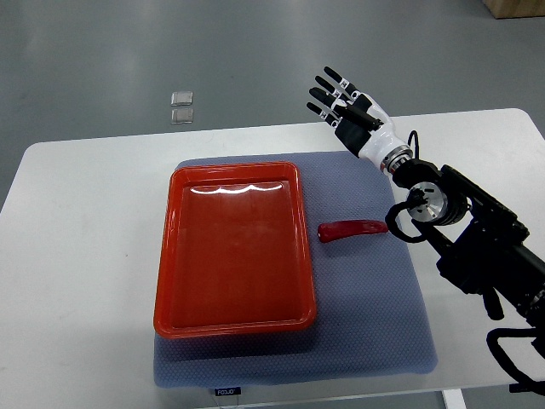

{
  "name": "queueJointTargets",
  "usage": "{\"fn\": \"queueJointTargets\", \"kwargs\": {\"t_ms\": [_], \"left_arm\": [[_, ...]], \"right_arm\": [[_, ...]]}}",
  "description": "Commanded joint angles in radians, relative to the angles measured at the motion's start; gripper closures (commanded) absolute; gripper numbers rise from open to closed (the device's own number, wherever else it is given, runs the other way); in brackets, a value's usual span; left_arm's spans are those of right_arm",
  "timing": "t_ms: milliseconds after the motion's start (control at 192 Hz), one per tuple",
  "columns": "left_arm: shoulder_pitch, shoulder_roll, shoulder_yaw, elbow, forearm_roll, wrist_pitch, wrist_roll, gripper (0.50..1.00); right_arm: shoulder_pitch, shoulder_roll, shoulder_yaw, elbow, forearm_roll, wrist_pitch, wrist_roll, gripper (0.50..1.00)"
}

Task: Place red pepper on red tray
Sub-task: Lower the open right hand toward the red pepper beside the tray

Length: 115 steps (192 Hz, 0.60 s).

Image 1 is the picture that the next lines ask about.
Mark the black mat label tag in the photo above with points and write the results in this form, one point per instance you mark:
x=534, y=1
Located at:
x=229, y=391

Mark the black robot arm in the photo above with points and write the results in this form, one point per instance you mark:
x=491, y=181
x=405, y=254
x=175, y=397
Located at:
x=480, y=243

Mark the upper metal floor plate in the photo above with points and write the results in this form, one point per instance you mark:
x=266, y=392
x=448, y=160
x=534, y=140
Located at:
x=181, y=98

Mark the cardboard box corner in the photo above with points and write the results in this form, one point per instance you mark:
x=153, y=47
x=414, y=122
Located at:
x=506, y=9

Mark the white table leg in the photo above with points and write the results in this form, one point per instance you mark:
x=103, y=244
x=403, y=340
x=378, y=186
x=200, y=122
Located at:
x=453, y=399

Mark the blue-grey mesh mat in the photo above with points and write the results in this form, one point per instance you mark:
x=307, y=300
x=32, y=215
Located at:
x=371, y=318

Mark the red pepper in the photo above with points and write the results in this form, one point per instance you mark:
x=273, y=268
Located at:
x=332, y=231

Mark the red plastic tray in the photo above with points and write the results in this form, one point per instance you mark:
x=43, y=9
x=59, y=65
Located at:
x=235, y=256

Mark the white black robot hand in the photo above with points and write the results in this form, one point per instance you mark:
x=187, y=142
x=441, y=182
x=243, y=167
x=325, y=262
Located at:
x=359, y=123

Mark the dark label on table edge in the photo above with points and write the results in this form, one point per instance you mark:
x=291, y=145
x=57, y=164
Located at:
x=516, y=388

